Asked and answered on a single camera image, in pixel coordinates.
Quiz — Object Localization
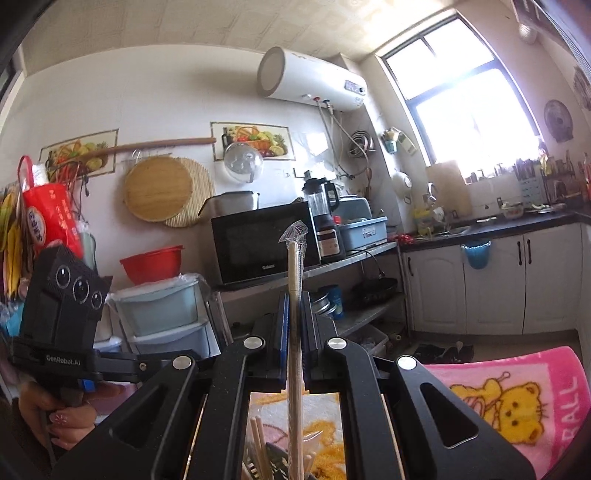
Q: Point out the pink cartoon bear blanket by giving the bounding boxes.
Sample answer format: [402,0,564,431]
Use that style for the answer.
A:
[249,344,590,480]

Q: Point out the wall utensil holder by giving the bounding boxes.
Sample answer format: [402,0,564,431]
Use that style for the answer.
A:
[381,128,417,156]

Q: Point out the blue hanging bin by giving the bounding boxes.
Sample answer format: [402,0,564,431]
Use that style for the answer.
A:
[460,240,493,270]

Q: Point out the red plastic basin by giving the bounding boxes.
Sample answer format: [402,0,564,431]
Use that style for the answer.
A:
[119,245,185,286]

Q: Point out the black microwave oven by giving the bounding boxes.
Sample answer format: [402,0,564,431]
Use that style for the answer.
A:
[211,202,322,286]

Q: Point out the pale blue plastic drawer unit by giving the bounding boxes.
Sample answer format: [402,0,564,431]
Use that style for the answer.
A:
[106,273,223,361]

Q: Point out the clear plastic dome lid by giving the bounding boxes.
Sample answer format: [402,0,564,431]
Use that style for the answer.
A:
[223,141,265,176]

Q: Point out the long wooden rolling pin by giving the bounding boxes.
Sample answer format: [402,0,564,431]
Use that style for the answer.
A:
[76,137,218,160]

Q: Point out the fruit basket wall poster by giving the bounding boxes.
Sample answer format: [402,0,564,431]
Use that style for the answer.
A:
[210,121,297,162]

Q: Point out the blue plastic dish box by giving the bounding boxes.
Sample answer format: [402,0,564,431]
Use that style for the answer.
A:
[339,215,389,253]

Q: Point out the round wooden board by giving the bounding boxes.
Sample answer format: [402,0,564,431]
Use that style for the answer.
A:
[124,156,194,223]

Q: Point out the person's left hand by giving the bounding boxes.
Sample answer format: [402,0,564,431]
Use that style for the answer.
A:
[18,384,126,440]

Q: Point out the plastic-wrapped pale wooden chopsticks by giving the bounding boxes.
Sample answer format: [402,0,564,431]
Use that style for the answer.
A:
[278,220,310,480]

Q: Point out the white water heater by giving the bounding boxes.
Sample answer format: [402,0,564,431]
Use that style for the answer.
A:
[257,46,369,113]

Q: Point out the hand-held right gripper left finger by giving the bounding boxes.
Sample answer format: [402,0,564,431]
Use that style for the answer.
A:
[51,291,291,480]

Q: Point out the round bamboo mat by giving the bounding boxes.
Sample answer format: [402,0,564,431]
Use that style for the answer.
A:
[164,157,217,229]

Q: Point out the blue tin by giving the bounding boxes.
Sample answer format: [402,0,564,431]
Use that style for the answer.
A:
[311,285,345,320]

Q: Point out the white kitchen cabinets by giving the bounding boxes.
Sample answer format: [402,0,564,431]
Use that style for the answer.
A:
[402,222,591,336]

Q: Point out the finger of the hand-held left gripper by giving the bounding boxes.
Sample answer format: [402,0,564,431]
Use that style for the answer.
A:
[96,351,177,385]

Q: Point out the window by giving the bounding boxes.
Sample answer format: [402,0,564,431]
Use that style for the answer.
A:
[381,14,542,168]

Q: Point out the black blender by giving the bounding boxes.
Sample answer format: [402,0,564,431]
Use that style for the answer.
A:
[302,171,346,264]

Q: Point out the steel shelf rack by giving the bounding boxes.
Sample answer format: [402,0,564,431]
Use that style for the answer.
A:
[212,242,410,343]

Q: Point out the red plastic bag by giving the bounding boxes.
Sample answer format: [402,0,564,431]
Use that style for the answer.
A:
[18,155,85,260]

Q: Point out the black frying pan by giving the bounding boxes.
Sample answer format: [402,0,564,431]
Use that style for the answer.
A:
[353,277,399,308]

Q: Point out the row of condiment bottles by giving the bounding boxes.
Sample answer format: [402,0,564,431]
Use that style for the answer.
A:
[567,152,591,205]

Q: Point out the teal knife block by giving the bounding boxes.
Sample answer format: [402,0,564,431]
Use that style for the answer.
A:
[515,159,548,204]

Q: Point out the vegetable wall poster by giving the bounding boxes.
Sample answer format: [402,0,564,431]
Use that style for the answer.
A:
[39,128,120,179]

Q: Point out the black countertop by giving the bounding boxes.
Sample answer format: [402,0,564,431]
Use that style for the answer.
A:
[399,209,591,253]

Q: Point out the dark green plastic basket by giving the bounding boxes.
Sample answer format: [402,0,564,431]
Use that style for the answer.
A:
[242,440,324,480]

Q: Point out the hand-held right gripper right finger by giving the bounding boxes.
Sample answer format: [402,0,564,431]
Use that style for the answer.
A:
[300,293,539,480]

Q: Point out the plastic-wrapped brown-handled utensil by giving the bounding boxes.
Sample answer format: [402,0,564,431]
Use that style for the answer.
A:
[302,427,326,472]

